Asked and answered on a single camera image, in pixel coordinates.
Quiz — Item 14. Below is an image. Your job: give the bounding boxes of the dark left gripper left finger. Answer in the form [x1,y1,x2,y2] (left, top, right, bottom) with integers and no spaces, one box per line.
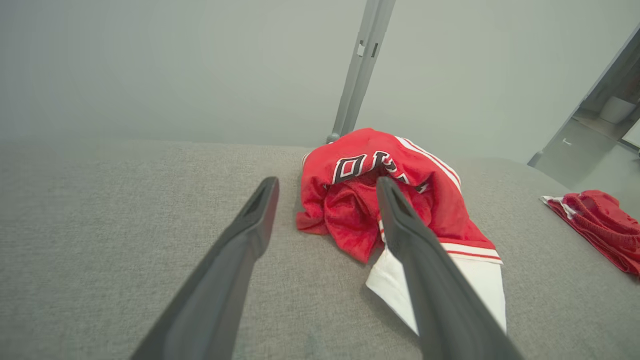
[131,176,280,360]

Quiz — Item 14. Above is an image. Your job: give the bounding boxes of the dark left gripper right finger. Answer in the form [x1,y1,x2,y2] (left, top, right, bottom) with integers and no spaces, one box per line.
[376,176,523,360]

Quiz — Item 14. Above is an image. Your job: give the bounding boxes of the red basketball jersey white sleeves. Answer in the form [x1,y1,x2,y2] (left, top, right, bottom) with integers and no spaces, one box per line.
[296,128,507,336]

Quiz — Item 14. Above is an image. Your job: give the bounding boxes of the red shorts with white stripes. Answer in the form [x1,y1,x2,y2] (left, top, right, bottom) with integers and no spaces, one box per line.
[540,190,640,277]

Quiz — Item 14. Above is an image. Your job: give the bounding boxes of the grey fabric sofa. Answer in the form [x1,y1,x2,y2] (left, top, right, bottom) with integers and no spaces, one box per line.
[0,137,640,360]

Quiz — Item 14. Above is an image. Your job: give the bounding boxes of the grey side shelf unit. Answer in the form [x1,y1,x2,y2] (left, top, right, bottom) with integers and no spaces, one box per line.
[527,25,640,168]

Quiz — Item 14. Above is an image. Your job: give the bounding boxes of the white round container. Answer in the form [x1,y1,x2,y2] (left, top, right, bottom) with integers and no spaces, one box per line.
[600,96,637,125]

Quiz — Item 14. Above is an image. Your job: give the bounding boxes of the grey partition post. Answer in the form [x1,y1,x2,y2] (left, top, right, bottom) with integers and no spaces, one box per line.
[326,0,397,144]

